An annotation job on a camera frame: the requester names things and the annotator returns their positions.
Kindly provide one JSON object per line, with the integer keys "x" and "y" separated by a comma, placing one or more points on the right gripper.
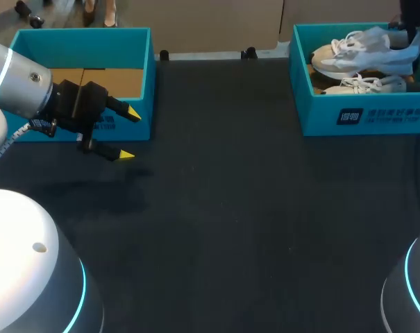
{"x": 411, "y": 21}

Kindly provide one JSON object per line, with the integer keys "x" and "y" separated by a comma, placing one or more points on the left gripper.
{"x": 72, "y": 104}

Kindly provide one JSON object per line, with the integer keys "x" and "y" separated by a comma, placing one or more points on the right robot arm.
{"x": 416, "y": 291}

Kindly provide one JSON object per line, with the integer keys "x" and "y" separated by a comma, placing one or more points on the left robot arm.
{"x": 18, "y": 83}

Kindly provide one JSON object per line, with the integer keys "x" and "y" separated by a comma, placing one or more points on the white and grey shoe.
{"x": 366, "y": 57}
{"x": 366, "y": 86}

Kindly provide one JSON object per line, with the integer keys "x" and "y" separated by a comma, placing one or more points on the teal box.
{"x": 369, "y": 116}
{"x": 145, "y": 86}

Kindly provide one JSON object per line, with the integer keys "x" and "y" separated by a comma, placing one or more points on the black table clamp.
{"x": 164, "y": 55}
{"x": 249, "y": 53}

